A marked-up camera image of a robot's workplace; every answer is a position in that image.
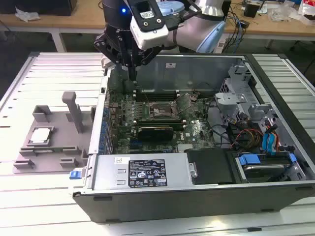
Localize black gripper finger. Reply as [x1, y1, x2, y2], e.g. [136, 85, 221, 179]
[93, 33, 133, 82]
[132, 45, 163, 82]

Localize metal socket cover frame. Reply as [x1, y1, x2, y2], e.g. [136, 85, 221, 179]
[173, 94, 193, 116]

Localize silver CPU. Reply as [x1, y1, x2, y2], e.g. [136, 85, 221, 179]
[29, 127, 54, 145]

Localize CPU socket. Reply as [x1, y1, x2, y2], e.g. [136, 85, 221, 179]
[146, 100, 177, 120]

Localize black RAM slot bank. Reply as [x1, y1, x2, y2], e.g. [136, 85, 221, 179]
[133, 117, 186, 130]
[132, 89, 181, 102]

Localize green motherboard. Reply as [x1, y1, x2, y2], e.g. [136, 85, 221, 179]
[108, 90, 217, 155]

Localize white labelled box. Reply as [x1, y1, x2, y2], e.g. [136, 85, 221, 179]
[216, 38, 227, 54]

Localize black graphics card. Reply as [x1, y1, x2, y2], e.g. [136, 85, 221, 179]
[137, 125, 174, 142]

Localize large black box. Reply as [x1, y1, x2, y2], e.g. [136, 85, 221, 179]
[0, 0, 78, 17]

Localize crumpled white paper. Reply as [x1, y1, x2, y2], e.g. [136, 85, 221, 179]
[14, 6, 41, 23]

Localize silver metal drive cage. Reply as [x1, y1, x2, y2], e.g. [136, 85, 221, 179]
[213, 64, 280, 131]

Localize tall black box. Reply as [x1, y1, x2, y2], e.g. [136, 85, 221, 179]
[221, 0, 232, 18]

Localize grey parts rack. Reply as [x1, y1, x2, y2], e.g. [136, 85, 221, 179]
[12, 91, 96, 174]

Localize silver power supply unit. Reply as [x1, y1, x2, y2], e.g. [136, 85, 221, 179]
[92, 154, 194, 191]

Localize black plastic shroud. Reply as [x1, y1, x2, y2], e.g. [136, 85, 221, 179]
[186, 148, 234, 185]

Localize clear plastic bags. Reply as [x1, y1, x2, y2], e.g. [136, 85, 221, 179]
[268, 3, 302, 22]

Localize black open PC case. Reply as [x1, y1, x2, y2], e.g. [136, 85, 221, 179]
[67, 52, 315, 224]

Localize hard disk in blue carrier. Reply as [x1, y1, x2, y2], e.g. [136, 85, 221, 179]
[235, 152, 296, 184]

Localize red white package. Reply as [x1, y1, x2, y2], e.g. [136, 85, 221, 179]
[297, 0, 315, 25]

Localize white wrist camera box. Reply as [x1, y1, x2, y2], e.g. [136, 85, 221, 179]
[129, 0, 179, 50]

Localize wooden desk white frame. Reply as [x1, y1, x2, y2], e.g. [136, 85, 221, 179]
[0, 0, 315, 53]

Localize coloured power wire bundle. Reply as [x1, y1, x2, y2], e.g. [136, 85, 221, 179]
[227, 122, 265, 150]

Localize blue flat wire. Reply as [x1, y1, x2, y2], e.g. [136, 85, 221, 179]
[261, 124, 278, 156]

